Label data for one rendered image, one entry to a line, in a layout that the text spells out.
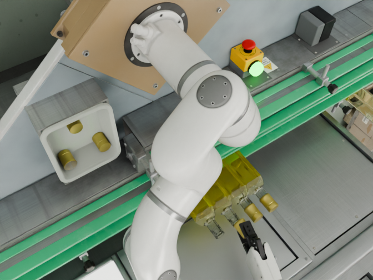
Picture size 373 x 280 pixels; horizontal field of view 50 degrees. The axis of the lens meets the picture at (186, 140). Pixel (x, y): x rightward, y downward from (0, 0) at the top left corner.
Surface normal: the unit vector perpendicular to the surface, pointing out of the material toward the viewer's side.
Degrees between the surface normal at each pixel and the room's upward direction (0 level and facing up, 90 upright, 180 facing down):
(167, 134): 97
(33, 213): 90
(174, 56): 90
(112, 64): 0
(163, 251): 46
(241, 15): 0
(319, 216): 90
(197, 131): 77
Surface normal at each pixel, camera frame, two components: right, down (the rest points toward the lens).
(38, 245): 0.01, -0.58
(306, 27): -0.83, 0.44
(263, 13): 0.56, 0.68
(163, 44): -0.43, -0.25
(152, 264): 0.26, 0.06
